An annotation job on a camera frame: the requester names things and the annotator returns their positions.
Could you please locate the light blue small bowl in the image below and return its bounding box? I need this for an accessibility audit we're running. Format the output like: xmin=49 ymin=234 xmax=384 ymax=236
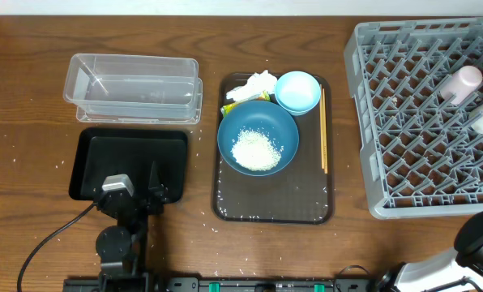
xmin=275 ymin=71 xmax=321 ymax=116

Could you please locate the wooden chopstick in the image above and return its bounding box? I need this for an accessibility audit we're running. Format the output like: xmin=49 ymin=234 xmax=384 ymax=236
xmin=319 ymin=85 xmax=327 ymax=174
xmin=323 ymin=88 xmax=328 ymax=174

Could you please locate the pink cup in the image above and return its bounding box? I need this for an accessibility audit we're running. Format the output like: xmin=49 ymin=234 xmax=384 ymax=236
xmin=440 ymin=66 xmax=483 ymax=105

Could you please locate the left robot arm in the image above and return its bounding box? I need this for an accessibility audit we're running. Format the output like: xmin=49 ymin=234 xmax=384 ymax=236
xmin=94 ymin=162 xmax=165 ymax=280

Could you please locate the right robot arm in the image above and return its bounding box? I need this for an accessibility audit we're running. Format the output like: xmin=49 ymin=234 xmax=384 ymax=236
xmin=370 ymin=212 xmax=483 ymax=292

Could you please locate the grey dishwasher rack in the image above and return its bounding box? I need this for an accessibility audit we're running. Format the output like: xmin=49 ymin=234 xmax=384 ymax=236
xmin=344 ymin=17 xmax=483 ymax=220

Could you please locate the black plastic bin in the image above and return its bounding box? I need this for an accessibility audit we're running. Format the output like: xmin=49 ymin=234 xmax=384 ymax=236
xmin=68 ymin=127 xmax=188 ymax=204

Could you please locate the pile of white rice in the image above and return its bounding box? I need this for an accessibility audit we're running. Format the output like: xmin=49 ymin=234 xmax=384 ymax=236
xmin=231 ymin=130 xmax=281 ymax=171

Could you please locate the dark blue bowl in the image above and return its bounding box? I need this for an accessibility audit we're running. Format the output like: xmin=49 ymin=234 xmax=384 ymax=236
xmin=217 ymin=101 xmax=299 ymax=177

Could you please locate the clear plastic bin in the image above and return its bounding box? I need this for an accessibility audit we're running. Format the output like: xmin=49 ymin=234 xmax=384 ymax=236
xmin=63 ymin=54 xmax=203 ymax=123

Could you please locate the dark brown serving tray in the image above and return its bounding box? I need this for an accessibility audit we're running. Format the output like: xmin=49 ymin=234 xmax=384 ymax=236
xmin=212 ymin=76 xmax=335 ymax=225

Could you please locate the yellow green wrapper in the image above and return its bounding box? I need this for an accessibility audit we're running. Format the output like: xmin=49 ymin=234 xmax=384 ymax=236
xmin=220 ymin=91 xmax=271 ymax=117

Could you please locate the crumpled white tissue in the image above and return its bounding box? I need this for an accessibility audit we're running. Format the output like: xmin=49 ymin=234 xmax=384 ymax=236
xmin=226 ymin=70 xmax=278 ymax=101

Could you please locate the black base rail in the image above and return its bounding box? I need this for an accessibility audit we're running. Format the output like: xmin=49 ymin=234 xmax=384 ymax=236
xmin=62 ymin=276 xmax=377 ymax=292

